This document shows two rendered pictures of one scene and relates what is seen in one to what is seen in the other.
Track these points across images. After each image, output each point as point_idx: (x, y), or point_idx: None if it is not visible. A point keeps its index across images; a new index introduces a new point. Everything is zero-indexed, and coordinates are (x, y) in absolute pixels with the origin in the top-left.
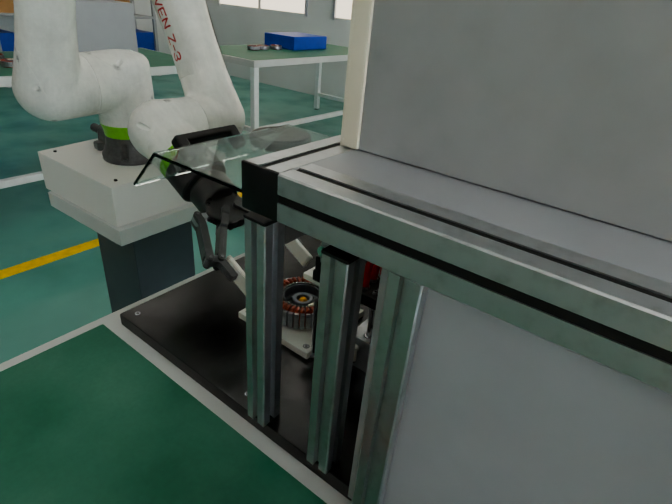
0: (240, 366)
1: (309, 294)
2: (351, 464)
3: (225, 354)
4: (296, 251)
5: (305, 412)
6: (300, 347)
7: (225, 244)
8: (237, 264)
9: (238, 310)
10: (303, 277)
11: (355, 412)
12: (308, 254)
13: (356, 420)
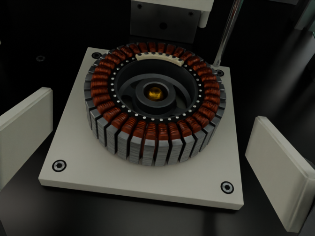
0: (307, 129)
1: (138, 87)
2: (287, 10)
3: (314, 161)
4: (34, 130)
5: (283, 48)
6: (227, 77)
7: (314, 215)
8: (291, 153)
9: (222, 228)
10: (211, 9)
11: (244, 20)
12: (44, 91)
13: (251, 17)
